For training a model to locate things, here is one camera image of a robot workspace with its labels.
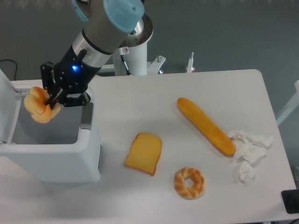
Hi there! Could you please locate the white trash can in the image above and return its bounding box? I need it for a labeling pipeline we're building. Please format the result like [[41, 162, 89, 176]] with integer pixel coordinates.
[[0, 73, 102, 182]]

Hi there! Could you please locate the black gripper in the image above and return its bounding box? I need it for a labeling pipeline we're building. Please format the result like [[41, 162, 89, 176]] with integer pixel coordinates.
[[40, 47, 101, 109]]

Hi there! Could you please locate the white frame at right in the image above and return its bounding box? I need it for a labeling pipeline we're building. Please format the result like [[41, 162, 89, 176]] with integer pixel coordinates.
[[276, 80, 299, 126]]

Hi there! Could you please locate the round twisted bread ring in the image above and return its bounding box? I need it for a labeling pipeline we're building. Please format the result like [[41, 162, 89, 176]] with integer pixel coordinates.
[[23, 86, 62, 124], [173, 167, 206, 200]]

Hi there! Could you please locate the orange toast slice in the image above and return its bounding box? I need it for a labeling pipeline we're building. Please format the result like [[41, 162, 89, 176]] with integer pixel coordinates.
[[124, 133, 162, 176]]

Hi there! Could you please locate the black device at edge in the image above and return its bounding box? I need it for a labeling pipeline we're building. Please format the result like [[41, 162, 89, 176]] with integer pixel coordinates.
[[281, 189, 299, 214]]

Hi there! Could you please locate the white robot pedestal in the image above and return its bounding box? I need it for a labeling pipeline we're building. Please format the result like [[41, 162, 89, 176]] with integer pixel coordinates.
[[95, 14, 197, 77]]

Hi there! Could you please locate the black floor cable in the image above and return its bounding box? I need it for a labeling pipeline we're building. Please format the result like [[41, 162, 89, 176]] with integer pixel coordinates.
[[0, 59, 18, 81]]

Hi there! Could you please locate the black cable on pedestal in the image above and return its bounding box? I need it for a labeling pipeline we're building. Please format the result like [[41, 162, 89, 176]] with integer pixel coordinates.
[[119, 48, 133, 76]]

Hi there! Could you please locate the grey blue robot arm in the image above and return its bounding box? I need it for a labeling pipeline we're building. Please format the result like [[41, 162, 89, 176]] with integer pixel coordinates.
[[41, 0, 144, 108]]

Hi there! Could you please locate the long orange baguette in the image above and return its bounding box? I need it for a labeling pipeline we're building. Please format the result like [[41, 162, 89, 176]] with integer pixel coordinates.
[[177, 98, 235, 156]]

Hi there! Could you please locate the small crumpled white tissue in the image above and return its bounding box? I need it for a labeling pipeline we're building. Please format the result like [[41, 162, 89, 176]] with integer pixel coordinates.
[[238, 161, 256, 186]]

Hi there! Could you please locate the large crumpled white tissue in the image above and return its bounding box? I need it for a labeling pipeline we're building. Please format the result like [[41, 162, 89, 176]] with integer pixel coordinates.
[[227, 129, 274, 164]]

